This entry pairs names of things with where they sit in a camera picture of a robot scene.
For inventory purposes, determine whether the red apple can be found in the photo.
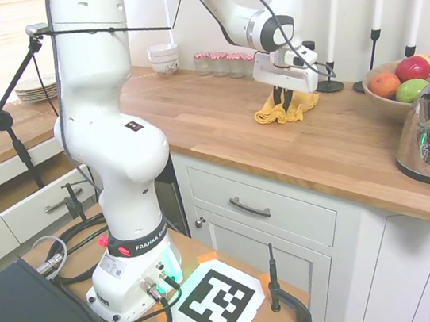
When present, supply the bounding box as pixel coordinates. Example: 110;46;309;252
392;53;430;84

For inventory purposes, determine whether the wooden fruit bowl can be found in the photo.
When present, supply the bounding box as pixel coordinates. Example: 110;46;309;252
359;55;430;128

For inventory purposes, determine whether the stack of white plates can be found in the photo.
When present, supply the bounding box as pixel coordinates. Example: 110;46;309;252
13;73;61;105

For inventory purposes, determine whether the shiny steel kettle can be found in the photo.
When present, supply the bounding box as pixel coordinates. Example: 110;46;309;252
382;68;430;189

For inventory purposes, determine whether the grey metal connector cable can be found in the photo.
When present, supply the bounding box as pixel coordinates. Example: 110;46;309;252
29;232;71;280

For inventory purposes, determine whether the white drawer unit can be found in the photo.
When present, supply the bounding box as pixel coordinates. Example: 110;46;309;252
0;133;110;276

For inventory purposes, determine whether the thin black cord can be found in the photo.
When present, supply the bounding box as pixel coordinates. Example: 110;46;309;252
43;0;197;48

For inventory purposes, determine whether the thin black base cable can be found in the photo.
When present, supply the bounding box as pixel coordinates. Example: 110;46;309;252
56;282;187;322

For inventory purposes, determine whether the glass jar red checked lid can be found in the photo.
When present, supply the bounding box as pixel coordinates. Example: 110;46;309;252
208;50;230;78
193;51;214;77
240;52;259;80
225;51;246;79

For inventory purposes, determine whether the small black bar clamp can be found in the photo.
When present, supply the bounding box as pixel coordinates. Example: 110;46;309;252
60;181;89;225

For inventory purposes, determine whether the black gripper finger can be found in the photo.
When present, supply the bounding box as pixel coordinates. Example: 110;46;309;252
281;88;298;113
271;83;286;108

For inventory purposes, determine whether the short black candle holder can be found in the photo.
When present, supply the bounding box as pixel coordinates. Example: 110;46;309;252
313;58;346;95

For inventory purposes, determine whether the tall black candle holder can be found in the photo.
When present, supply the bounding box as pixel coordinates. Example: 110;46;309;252
344;27;390;95

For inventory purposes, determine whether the yellow lemon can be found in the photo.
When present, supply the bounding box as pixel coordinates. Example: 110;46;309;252
416;52;430;75

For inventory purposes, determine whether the white kitchen cabinet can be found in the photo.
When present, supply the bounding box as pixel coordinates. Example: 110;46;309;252
169;114;430;322

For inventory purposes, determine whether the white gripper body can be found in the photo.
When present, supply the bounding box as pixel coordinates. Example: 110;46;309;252
249;43;322;102

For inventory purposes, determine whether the stack of white bowls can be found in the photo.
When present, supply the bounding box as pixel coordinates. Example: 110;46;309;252
146;40;182;77

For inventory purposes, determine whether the green apple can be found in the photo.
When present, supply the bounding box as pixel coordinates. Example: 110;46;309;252
393;77;430;105

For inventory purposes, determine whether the black white marker sheet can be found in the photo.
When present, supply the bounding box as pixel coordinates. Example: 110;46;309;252
165;252;271;322

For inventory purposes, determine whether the yellow terry cloth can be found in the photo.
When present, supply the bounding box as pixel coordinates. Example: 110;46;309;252
251;84;323;128

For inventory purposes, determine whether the small grey camera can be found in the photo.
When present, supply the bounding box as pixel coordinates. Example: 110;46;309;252
24;22;52;38

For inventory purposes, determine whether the orange fruit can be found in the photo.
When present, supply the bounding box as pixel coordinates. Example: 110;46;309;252
368;70;404;103

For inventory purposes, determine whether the silver drawer handle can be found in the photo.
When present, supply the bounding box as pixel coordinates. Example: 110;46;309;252
228;192;273;224
41;186;86;215

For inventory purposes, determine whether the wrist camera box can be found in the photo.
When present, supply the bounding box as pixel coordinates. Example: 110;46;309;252
282;39;321;74

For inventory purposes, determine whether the medium black candle holder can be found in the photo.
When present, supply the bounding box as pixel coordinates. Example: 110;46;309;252
402;43;420;60

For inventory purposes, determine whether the thick black looped cable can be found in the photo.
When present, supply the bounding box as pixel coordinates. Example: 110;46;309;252
45;214;117;288

